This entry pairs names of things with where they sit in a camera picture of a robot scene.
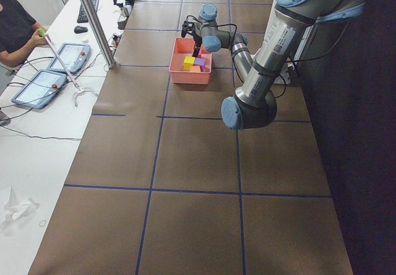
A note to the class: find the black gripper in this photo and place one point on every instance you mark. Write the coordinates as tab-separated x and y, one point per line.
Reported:
197	43

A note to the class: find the purple foam block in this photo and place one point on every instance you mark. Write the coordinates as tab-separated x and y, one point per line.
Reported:
200	62

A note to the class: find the yellow foam block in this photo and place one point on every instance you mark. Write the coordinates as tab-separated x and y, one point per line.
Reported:
188	62

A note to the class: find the orange foam block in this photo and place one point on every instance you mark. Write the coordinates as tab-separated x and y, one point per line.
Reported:
195	69

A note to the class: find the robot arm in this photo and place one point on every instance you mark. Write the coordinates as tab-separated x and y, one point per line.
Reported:
253	104
207	34

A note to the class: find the pink plastic bin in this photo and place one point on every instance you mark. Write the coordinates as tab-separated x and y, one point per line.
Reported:
184	47

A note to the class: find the black computer mouse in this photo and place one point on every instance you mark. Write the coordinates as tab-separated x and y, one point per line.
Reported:
80	29

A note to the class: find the upper teach pendant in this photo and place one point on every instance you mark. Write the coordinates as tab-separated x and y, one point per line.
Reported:
74	56

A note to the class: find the teach pendant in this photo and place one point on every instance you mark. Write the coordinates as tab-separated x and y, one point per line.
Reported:
40	89
74	56

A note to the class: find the reacher grabber stick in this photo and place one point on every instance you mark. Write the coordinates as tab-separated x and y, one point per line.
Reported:
78	89

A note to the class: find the lower teach pendant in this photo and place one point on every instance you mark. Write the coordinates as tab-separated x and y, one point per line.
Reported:
40	89

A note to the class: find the person in black shirt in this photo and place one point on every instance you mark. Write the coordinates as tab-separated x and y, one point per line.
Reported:
19	33

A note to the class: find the crumpled white tissue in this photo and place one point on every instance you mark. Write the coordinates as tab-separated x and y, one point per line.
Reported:
12	209

